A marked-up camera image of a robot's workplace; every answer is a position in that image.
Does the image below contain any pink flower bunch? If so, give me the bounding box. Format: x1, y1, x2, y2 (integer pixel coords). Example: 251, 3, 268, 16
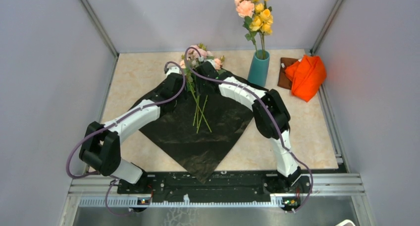
179, 43, 225, 133

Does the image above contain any teal ceramic vase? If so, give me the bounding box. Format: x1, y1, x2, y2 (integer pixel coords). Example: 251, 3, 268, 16
247, 50, 270, 87

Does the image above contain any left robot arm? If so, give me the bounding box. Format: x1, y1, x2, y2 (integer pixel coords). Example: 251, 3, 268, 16
79, 73, 186, 193

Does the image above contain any peach rose stem in vase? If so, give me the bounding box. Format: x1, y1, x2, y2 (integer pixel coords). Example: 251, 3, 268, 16
234, 0, 261, 51

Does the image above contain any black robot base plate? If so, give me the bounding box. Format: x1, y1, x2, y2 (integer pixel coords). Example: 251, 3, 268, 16
117, 170, 311, 203

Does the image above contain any left aluminium frame post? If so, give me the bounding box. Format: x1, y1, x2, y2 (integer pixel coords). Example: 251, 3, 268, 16
79, 0, 119, 58

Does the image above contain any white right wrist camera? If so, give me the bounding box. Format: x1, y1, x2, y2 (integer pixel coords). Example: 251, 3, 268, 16
206, 59, 219, 70

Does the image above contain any grey cable duct rail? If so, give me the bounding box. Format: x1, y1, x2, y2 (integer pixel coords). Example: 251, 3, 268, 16
79, 196, 298, 208

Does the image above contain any aluminium frame post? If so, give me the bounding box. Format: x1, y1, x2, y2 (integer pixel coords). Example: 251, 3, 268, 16
310, 0, 345, 56
79, 0, 119, 58

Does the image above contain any right aluminium frame post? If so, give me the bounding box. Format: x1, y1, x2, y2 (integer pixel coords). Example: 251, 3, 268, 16
310, 0, 345, 56

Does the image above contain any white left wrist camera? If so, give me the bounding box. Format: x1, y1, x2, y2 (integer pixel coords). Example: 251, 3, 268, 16
165, 66, 181, 76

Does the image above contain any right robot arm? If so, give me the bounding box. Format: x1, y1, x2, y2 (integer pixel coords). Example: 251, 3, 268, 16
192, 61, 302, 192

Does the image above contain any brown cloth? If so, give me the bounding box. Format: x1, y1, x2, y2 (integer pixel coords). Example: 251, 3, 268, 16
277, 57, 298, 90

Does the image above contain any black wrapping paper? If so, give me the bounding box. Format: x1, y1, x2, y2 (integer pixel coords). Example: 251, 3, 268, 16
123, 86, 254, 183

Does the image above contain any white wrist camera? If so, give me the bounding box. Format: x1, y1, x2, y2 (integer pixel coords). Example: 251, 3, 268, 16
165, 66, 181, 76
206, 59, 219, 70

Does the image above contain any orange cloth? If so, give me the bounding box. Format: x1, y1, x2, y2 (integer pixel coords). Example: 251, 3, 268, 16
285, 55, 327, 102

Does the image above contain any yellow flower bunch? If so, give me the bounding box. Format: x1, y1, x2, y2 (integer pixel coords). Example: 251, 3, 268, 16
249, 0, 273, 59

